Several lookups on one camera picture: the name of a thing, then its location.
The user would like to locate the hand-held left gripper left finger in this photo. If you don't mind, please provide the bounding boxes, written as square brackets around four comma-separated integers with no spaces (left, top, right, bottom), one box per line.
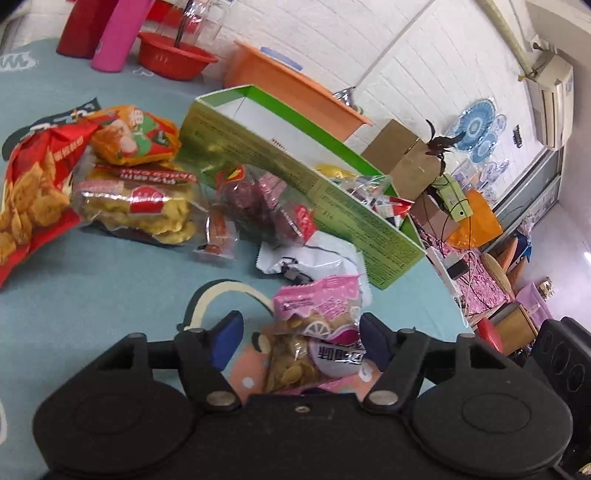
[95,310,245,412]

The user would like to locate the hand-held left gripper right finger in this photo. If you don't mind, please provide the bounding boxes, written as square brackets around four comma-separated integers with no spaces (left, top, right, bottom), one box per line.
[359,313,506,415]

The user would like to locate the pink snack packet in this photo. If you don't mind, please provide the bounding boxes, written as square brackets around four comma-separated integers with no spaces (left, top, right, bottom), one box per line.
[264,274,372,395]

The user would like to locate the red and white snack packet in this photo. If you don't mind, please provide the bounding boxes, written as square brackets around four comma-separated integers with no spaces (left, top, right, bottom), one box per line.
[369,194,416,228]

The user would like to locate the green cardboard box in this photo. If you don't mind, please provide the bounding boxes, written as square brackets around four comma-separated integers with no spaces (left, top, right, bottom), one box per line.
[178,84,428,291]

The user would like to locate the yellow snack packet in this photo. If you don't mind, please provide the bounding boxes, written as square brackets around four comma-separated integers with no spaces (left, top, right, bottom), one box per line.
[314,162,360,180]

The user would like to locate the brown wooden box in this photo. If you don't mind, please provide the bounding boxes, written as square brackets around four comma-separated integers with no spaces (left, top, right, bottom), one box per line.
[494,302,540,347]

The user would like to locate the purple box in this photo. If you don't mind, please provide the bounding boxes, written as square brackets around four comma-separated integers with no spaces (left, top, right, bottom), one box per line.
[515,281,555,321]

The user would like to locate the red stool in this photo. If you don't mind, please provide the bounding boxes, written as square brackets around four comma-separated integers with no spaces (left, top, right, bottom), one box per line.
[475,318,508,356]

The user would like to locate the small red sausage packet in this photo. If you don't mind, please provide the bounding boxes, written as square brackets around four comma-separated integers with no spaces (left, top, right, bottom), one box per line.
[193,210,240,265]

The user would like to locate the clear red dates packet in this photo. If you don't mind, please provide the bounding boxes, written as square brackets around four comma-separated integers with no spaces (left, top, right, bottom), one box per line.
[216,164,318,245]

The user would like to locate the small cardboard box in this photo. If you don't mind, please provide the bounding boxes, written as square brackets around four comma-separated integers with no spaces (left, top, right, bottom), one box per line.
[411,194,458,241]

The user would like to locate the clear yellow biscuit packet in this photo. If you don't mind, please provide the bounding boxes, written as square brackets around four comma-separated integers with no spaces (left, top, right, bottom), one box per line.
[71,164,211,249]

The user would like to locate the orange bag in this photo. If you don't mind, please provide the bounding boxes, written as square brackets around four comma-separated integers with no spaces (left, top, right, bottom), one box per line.
[447,188,504,252]

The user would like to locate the small light green box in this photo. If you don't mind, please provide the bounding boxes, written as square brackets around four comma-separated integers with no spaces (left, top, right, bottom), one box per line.
[433,173,475,221]

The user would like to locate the large cardboard box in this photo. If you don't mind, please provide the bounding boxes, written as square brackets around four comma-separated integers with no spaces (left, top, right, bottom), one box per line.
[360,119,448,197]

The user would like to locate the purple leaf plant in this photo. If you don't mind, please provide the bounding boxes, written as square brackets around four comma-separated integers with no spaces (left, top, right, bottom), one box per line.
[425,119,465,178]

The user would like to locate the orange and green snack packet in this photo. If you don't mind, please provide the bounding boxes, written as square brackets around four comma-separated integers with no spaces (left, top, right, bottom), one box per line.
[89,105,182,168]

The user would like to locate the red chips bag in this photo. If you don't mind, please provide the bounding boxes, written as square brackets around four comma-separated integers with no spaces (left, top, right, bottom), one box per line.
[0,108,102,289]

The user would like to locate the metal colander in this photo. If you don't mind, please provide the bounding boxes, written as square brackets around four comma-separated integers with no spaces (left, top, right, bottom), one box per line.
[333,87,365,114]

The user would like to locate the white air conditioner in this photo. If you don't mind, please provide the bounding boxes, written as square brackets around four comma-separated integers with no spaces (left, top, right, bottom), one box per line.
[521,34,575,151]

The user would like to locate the orange plastic basin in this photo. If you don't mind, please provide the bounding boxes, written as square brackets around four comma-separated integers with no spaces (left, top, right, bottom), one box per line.
[223,40,374,155]

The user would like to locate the red plastic basin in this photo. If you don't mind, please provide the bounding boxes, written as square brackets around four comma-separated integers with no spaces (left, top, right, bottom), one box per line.
[137,31,219,82]

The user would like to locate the blue and white plate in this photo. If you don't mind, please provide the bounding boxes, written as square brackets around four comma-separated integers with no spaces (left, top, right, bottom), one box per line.
[259,46,304,72]

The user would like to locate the dark utensil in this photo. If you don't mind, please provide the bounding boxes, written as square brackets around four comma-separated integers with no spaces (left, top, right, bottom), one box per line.
[173,9,191,49]

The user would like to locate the glass jar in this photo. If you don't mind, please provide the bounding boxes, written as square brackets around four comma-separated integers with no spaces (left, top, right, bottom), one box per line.
[173,0,234,49]

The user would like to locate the pink cup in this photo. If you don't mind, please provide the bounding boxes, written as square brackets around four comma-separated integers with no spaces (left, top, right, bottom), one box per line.
[91,0,157,73]

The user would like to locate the red cup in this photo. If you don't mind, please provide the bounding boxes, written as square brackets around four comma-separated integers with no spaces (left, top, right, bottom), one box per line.
[55,0,117,60]

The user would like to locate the blue and white wall plates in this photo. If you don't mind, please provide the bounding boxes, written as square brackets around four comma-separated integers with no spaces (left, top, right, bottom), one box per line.
[455,99,509,163]

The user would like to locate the beige wall pipe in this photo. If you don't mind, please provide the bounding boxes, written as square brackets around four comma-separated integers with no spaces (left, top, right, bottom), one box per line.
[475,0,539,77]

